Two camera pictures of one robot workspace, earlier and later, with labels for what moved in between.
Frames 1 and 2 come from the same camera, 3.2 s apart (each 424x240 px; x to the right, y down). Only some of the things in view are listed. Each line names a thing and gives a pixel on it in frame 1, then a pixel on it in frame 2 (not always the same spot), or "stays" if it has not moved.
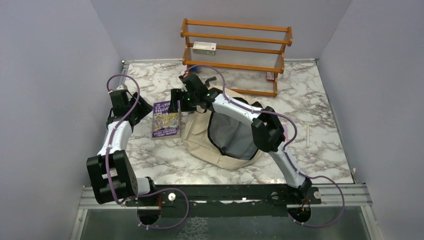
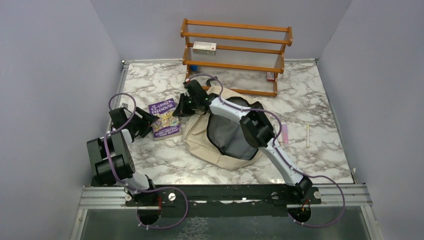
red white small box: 270,76 stays
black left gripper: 145,108 -> 146,120
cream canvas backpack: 225,142 stays
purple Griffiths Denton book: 165,125 stays
